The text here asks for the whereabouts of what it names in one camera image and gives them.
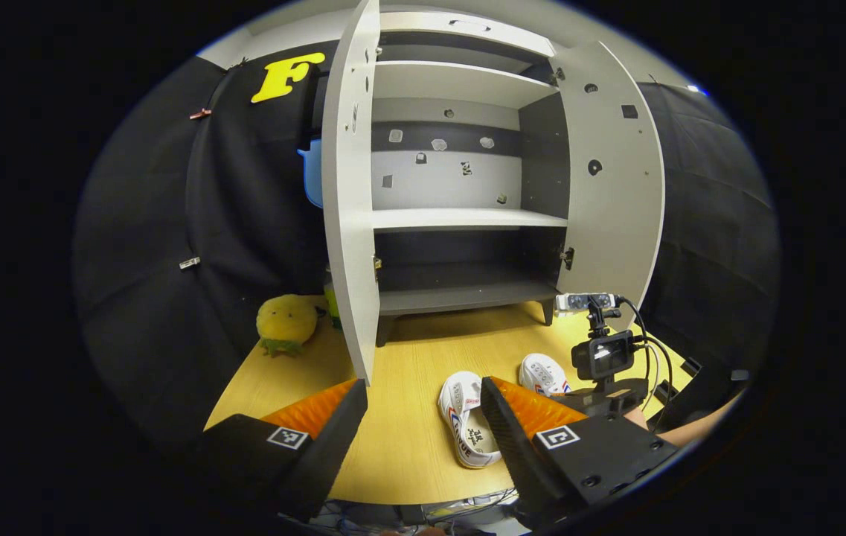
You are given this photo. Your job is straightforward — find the black cable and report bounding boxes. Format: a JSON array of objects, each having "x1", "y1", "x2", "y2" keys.
[{"x1": 616, "y1": 296, "x2": 680, "y2": 433}]

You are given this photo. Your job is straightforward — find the green bottle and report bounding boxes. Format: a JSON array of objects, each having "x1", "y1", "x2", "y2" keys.
[{"x1": 323, "y1": 283, "x2": 343, "y2": 330}]

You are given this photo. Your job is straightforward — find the white cabinet drawer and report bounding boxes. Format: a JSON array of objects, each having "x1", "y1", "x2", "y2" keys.
[{"x1": 380, "y1": 11, "x2": 556, "y2": 57}]

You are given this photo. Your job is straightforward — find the white shoe cabinet door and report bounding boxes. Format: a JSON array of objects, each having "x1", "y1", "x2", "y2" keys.
[
  {"x1": 553, "y1": 41, "x2": 666, "y2": 328},
  {"x1": 321, "y1": 0, "x2": 382, "y2": 386}
]

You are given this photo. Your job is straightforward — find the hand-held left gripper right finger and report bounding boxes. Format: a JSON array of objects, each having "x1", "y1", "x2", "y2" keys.
[{"x1": 479, "y1": 377, "x2": 680, "y2": 531}]

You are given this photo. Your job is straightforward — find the white shoe cabinet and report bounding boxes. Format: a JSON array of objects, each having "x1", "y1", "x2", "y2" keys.
[{"x1": 371, "y1": 11, "x2": 568, "y2": 347}]

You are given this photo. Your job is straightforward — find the yellow plush toy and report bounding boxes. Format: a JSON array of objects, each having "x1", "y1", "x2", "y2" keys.
[{"x1": 256, "y1": 294, "x2": 319, "y2": 358}]

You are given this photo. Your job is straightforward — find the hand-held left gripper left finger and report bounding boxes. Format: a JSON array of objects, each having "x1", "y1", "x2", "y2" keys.
[{"x1": 203, "y1": 378, "x2": 369, "y2": 524}]

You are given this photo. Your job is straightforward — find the white canvas shoe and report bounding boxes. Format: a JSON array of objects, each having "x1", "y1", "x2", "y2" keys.
[
  {"x1": 438, "y1": 371, "x2": 504, "y2": 470},
  {"x1": 519, "y1": 353, "x2": 572, "y2": 399}
]

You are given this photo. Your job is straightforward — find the black backdrop cloth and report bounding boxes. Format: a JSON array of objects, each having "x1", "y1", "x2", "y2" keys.
[
  {"x1": 638, "y1": 82, "x2": 781, "y2": 388},
  {"x1": 73, "y1": 52, "x2": 334, "y2": 447}
]

